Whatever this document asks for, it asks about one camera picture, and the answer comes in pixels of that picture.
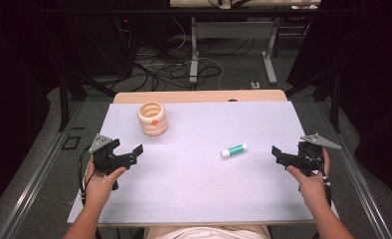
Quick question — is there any green and white glue stick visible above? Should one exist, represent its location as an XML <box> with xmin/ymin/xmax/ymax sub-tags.
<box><xmin>220</xmin><ymin>142</ymin><xmax>249</xmax><ymax>159</ymax></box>

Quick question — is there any person's right hand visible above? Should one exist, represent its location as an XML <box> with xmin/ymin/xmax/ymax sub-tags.
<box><xmin>286</xmin><ymin>147</ymin><xmax>331</xmax><ymax>211</ymax></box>

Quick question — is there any person's light clothing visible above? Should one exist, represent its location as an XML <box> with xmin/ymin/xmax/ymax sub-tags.
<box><xmin>143</xmin><ymin>224</ymin><xmax>273</xmax><ymax>239</ymax></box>

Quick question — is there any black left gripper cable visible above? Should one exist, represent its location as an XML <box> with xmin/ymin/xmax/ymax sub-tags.
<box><xmin>78</xmin><ymin>144</ymin><xmax>97</xmax><ymax>206</ymax></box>

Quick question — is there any white table board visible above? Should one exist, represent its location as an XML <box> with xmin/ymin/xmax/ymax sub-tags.
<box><xmin>67</xmin><ymin>101</ymin><xmax>340</xmax><ymax>227</ymax></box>

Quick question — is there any tangle of floor cables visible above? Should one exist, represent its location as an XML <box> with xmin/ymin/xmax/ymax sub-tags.
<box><xmin>129</xmin><ymin>16</ymin><xmax>256</xmax><ymax>93</ymax></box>

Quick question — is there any wooden table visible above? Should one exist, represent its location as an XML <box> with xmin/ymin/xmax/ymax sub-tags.
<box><xmin>112</xmin><ymin>89</ymin><xmax>289</xmax><ymax>105</ymax></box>

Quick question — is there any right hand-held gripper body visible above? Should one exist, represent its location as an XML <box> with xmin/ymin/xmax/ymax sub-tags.
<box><xmin>295</xmin><ymin>132</ymin><xmax>343</xmax><ymax>177</ymax></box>

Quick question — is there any person's left hand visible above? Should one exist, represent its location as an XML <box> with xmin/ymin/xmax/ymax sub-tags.
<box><xmin>84</xmin><ymin>155</ymin><xmax>127</xmax><ymax>209</ymax></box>

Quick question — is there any power strip with red light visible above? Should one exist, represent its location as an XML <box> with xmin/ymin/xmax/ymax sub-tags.
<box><xmin>115</xmin><ymin>17</ymin><xmax>133</xmax><ymax>38</ymax></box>

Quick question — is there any desk with grey legs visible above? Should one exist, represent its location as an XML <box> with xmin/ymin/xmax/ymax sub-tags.
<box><xmin>168</xmin><ymin>0</ymin><xmax>321</xmax><ymax>86</ymax></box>

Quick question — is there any cream ribbed pen holder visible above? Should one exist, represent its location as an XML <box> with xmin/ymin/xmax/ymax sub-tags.
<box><xmin>136</xmin><ymin>101</ymin><xmax>169</xmax><ymax>137</ymax></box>

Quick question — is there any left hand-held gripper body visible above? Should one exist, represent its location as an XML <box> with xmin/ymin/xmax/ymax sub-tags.
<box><xmin>89</xmin><ymin>132</ymin><xmax>132</xmax><ymax>191</ymax></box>

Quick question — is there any black metal stand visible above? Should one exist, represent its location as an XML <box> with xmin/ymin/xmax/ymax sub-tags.
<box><xmin>284</xmin><ymin>68</ymin><xmax>342</xmax><ymax>133</ymax></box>
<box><xmin>58</xmin><ymin>64</ymin><xmax>118</xmax><ymax>132</ymax></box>

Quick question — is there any aluminium floor rail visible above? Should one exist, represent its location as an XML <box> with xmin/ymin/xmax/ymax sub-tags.
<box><xmin>0</xmin><ymin>101</ymin><xmax>87</xmax><ymax>239</ymax></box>
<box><xmin>314</xmin><ymin>99</ymin><xmax>392</xmax><ymax>239</ymax></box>

